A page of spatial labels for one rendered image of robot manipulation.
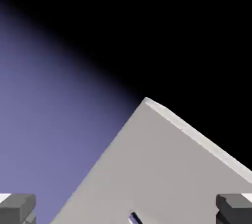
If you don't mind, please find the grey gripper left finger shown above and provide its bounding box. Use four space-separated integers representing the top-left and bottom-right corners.
0 193 37 224

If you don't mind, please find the grey painted cabinet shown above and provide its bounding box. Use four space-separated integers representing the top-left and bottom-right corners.
49 96 252 224

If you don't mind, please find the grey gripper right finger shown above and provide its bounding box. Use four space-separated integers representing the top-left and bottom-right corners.
216 193 252 224

